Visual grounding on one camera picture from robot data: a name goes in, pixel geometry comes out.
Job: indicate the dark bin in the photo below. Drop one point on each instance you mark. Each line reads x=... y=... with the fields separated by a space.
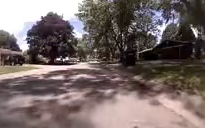
x=129 y=58

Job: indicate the pale parked vehicles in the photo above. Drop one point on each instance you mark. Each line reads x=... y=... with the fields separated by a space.
x=66 y=60

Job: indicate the grey asphalt road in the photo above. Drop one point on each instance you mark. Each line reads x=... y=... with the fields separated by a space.
x=90 y=100

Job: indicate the row of green trees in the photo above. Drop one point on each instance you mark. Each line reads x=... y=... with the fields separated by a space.
x=123 y=26

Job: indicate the dark round tree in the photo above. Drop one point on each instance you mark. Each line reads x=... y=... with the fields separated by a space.
x=51 y=36

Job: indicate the dark low house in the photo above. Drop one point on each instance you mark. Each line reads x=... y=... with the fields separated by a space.
x=170 y=50

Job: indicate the grass verge with leaves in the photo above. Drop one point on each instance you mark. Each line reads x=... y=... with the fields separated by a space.
x=176 y=76

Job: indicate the pale concrete kerb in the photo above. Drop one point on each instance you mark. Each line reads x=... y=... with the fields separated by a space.
x=13 y=76
x=190 y=111

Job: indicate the low brown-roofed house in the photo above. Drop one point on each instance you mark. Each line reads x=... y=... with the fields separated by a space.
x=5 y=55

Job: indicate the distant green trees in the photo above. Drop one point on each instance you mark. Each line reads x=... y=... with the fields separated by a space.
x=3 y=40

